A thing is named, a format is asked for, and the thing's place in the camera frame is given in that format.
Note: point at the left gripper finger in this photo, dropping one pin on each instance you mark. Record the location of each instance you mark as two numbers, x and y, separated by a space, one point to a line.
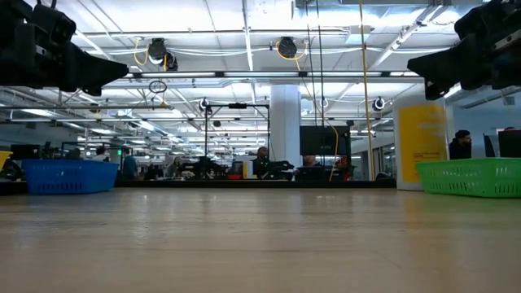
97 73

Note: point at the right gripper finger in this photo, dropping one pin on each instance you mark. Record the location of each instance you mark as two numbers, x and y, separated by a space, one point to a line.
447 63

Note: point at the black background robot arm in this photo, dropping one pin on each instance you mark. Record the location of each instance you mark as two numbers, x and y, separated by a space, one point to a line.
203 167
278 169

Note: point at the black computer monitor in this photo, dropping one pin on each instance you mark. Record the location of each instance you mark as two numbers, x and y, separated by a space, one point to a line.
24 151
510 142

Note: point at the yellow poster column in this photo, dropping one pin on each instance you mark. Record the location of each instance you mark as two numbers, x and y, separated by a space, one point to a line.
421 142

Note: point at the black chair back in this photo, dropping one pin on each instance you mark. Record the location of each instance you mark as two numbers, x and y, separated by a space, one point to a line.
489 145

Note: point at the person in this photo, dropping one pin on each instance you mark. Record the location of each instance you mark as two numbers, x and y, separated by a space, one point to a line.
460 150
311 160
129 167
260 163

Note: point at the yellow plastic bin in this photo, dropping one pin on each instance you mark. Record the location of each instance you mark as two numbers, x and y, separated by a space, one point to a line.
5 159

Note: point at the blue plastic basket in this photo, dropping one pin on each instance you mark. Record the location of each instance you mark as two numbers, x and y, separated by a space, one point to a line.
69 177

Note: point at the green plastic basket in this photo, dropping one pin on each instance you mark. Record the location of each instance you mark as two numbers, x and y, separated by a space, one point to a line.
472 177

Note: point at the large black display screen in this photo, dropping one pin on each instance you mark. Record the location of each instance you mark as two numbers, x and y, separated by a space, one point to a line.
323 140

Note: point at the red container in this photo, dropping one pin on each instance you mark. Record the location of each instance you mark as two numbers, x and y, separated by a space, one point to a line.
235 177

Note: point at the white building pillar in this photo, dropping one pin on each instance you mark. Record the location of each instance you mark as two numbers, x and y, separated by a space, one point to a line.
285 122

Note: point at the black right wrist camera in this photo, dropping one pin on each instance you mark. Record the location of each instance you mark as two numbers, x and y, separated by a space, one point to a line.
476 20

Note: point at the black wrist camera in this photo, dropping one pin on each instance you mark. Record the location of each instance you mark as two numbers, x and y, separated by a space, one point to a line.
476 20
55 24

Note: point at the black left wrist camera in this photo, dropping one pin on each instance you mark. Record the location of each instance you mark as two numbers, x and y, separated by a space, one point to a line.
55 24

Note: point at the black metal frame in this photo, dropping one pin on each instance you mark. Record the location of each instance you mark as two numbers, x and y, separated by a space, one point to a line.
237 105

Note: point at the black table edge rail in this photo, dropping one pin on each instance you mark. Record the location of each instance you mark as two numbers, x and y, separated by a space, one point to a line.
203 184

